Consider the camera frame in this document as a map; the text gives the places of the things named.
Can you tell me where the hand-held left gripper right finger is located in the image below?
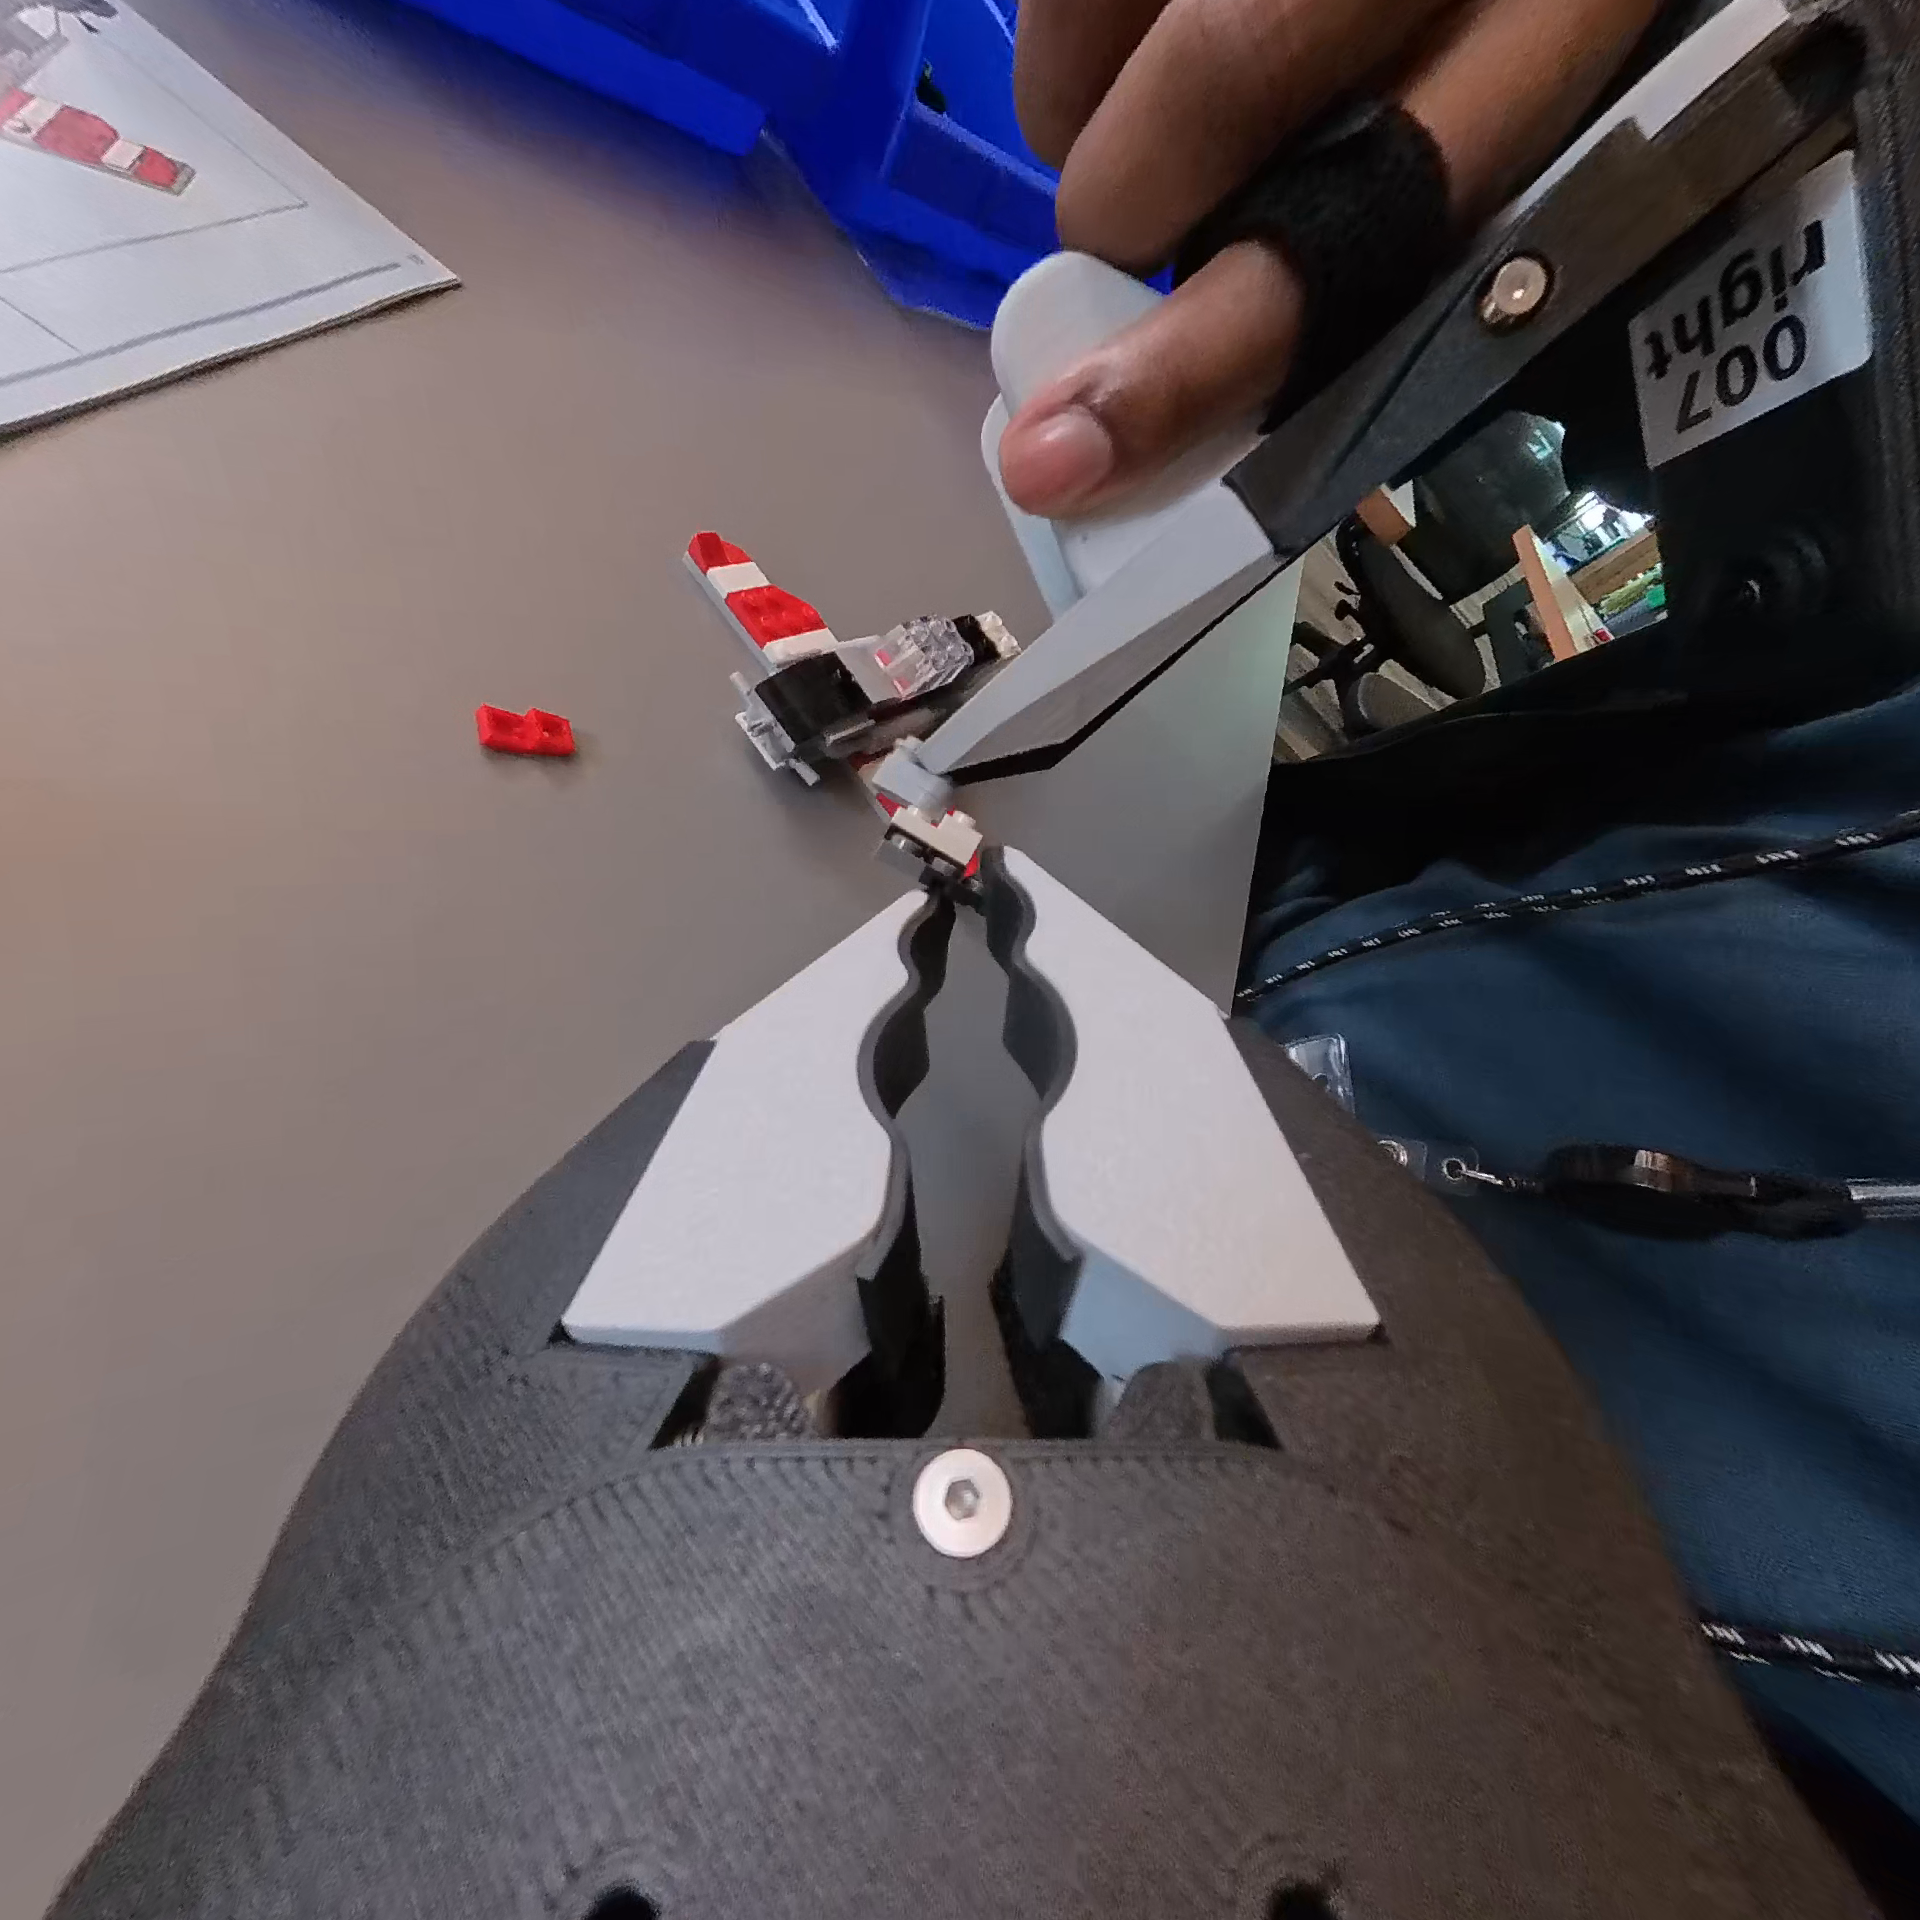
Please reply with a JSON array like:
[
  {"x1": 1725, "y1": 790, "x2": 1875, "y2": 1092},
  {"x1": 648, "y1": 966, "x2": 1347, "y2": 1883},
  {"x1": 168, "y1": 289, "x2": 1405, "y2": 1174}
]
[{"x1": 983, "y1": 843, "x2": 1386, "y2": 1440}]

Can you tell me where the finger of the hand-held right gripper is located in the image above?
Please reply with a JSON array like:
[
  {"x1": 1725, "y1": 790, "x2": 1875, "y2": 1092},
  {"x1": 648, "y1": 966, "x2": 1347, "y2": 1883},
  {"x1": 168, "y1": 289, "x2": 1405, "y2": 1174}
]
[
  {"x1": 914, "y1": 499, "x2": 1304, "y2": 784},
  {"x1": 994, "y1": 559, "x2": 1308, "y2": 1013}
]

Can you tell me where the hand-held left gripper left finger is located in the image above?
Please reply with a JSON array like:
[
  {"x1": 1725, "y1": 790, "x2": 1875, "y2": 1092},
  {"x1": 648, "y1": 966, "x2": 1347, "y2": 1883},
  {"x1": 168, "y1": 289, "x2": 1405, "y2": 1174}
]
[{"x1": 557, "y1": 887, "x2": 952, "y2": 1440}]

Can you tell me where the toy brick plane model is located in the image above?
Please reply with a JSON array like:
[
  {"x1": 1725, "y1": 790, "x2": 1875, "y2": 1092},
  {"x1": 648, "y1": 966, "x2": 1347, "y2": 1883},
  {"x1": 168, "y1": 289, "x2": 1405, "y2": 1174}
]
[{"x1": 682, "y1": 527, "x2": 1034, "y2": 912}]

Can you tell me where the medium blue plastic bin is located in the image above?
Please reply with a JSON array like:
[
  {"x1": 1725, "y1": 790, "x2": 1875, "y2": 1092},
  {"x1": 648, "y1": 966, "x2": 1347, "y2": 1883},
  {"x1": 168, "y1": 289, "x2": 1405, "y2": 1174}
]
[{"x1": 765, "y1": 0, "x2": 1085, "y2": 328}]

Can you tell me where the brick building instruction booklet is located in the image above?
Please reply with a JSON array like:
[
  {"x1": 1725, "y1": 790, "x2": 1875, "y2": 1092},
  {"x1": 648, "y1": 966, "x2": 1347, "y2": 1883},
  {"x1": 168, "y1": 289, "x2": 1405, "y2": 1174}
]
[{"x1": 0, "y1": 0, "x2": 465, "y2": 441}]

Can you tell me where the grey desk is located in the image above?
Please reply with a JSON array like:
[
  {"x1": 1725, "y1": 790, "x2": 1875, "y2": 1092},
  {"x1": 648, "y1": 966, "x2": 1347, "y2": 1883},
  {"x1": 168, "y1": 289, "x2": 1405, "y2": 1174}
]
[{"x1": 0, "y1": 0, "x2": 1308, "y2": 1920}]

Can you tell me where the person's right hand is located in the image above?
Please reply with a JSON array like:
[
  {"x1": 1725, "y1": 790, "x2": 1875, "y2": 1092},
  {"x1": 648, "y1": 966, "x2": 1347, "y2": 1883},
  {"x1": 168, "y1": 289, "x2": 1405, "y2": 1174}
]
[{"x1": 997, "y1": 0, "x2": 1672, "y2": 521}]

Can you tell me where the clear badge holder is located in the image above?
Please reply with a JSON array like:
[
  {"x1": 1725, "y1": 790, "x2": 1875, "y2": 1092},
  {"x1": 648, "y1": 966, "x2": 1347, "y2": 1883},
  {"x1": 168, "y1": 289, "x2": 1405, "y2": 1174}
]
[{"x1": 1288, "y1": 1030, "x2": 1489, "y2": 1192}]

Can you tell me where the black office chair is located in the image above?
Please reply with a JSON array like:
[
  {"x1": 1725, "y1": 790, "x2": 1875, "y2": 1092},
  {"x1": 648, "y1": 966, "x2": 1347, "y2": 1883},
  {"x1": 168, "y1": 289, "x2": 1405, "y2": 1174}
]
[{"x1": 1341, "y1": 411, "x2": 1569, "y2": 707}]

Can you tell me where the black badge reel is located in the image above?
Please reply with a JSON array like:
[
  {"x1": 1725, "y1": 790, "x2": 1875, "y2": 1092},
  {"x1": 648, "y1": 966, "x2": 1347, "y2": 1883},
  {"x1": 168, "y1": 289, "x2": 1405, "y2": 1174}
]
[{"x1": 1546, "y1": 1143, "x2": 1877, "y2": 1244}]

